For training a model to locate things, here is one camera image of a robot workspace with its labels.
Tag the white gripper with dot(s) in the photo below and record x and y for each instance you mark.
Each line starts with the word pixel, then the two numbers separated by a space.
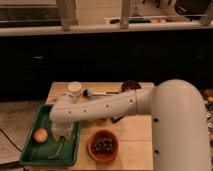
pixel 61 130

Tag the green chili pepper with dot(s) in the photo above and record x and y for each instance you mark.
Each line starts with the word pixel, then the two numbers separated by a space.
pixel 60 147

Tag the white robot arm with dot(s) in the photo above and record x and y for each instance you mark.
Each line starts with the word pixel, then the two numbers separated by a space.
pixel 180 138

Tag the green plastic tray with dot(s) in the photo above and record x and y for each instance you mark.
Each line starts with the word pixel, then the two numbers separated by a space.
pixel 36 154

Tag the red yellow apple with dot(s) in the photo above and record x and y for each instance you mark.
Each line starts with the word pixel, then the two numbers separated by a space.
pixel 40 135

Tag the white round container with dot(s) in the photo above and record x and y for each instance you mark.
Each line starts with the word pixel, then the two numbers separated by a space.
pixel 75 89

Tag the orange bowl of dark berries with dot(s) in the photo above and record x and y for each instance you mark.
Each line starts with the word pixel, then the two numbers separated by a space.
pixel 102 146

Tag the dark red bowl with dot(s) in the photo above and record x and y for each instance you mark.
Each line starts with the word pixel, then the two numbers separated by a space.
pixel 130 85

